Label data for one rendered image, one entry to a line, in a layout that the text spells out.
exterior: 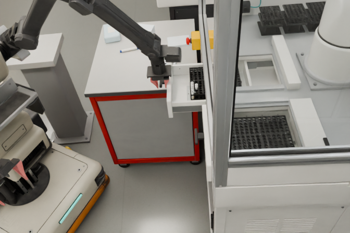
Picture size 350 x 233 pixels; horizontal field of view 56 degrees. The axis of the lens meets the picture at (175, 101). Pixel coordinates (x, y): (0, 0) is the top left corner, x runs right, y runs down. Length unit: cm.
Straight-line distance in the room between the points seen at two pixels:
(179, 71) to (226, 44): 92
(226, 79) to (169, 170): 157
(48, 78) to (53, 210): 78
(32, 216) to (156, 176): 77
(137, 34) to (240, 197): 65
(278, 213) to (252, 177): 31
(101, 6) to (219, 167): 59
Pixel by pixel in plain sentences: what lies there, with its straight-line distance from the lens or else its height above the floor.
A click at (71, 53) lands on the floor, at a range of 336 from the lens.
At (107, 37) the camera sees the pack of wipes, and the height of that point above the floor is 80.
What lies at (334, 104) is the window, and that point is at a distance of 87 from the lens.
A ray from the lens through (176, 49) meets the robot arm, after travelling 128.
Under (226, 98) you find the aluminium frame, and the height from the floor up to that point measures 135.
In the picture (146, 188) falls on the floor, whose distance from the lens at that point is 219.
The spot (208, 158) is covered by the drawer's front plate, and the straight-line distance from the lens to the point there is 116.
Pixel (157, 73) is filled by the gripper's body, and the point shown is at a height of 100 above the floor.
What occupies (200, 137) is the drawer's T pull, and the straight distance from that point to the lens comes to 123.
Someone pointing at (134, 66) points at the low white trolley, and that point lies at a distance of 180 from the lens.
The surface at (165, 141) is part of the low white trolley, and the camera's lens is 199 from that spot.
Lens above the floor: 189
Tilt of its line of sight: 46 degrees down
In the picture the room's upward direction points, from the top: 6 degrees counter-clockwise
